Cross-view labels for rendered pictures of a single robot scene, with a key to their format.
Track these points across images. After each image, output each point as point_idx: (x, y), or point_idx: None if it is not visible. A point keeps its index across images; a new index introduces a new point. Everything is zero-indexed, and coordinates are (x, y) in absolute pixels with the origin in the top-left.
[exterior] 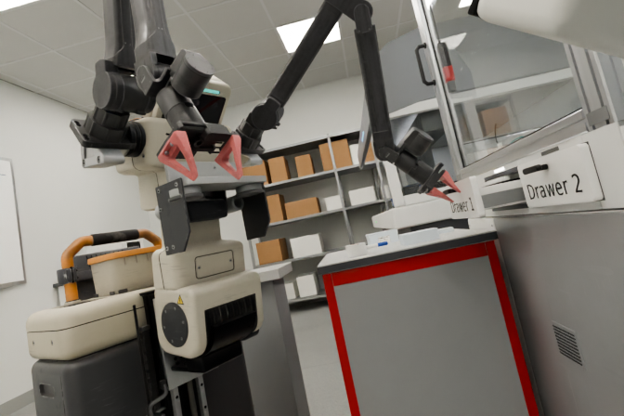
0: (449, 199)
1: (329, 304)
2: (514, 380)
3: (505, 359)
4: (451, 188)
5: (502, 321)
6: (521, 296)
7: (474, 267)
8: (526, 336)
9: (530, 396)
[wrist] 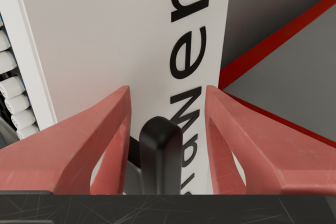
0: (219, 93)
1: None
2: (335, 11)
3: (330, 22)
4: (125, 163)
5: (294, 39)
6: (239, 27)
7: (268, 96)
8: (272, 31)
9: (327, 0)
